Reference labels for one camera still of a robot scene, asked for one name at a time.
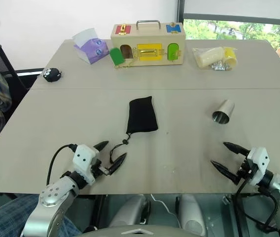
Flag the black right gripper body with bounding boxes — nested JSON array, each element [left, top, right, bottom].
[[234, 158, 254, 185]]

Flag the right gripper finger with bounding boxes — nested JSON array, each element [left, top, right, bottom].
[[222, 141, 250, 157], [210, 159, 241, 185]]

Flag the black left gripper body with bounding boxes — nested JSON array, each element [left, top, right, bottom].
[[90, 157, 111, 180]]

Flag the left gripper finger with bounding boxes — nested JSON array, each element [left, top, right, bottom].
[[106, 152, 128, 176], [93, 140, 109, 152]]

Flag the clear bag with cream block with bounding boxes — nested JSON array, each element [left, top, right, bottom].
[[192, 46, 226, 70]]

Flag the stainless steel cup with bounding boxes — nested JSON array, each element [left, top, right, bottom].
[[211, 99, 236, 125]]

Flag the grey rounded robot leg shell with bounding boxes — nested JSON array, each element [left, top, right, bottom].
[[108, 194, 151, 227], [178, 194, 208, 237]]

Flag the grey robot torso cover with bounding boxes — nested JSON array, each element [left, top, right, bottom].
[[80, 223, 195, 237]]

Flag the small silver metal parts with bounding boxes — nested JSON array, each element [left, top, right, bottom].
[[210, 61, 232, 73]]

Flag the black round toy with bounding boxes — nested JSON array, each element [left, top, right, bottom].
[[42, 67, 65, 83]]

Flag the yellow plastic cup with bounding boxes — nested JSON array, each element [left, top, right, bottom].
[[222, 46, 238, 68]]

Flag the purple tissue pack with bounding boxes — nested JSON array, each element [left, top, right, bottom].
[[71, 27, 110, 66]]

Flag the blue jeans leg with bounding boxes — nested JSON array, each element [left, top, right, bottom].
[[0, 194, 82, 237]]

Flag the black office chair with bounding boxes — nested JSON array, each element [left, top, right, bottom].
[[0, 44, 45, 99]]

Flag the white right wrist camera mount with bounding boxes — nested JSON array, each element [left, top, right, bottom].
[[246, 147, 271, 187]]

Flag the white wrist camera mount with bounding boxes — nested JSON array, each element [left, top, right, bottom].
[[72, 144, 100, 186], [246, 147, 271, 187]]

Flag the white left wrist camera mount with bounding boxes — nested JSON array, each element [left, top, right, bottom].
[[72, 144, 100, 186]]

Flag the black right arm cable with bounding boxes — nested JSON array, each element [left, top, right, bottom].
[[233, 177, 280, 233]]

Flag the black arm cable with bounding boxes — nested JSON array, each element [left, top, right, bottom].
[[233, 177, 280, 233], [46, 144, 78, 186]]

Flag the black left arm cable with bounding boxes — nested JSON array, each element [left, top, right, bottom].
[[46, 144, 78, 186]]

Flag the black drawstring pouch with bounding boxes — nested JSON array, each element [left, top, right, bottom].
[[109, 95, 159, 171]]

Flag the thin white cable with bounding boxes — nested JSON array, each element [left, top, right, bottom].
[[150, 194, 180, 223]]

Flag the wooden lock box with handle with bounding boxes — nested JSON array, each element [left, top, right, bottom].
[[109, 20, 186, 70]]

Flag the window with dark frame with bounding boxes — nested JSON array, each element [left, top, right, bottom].
[[182, 12, 280, 51]]

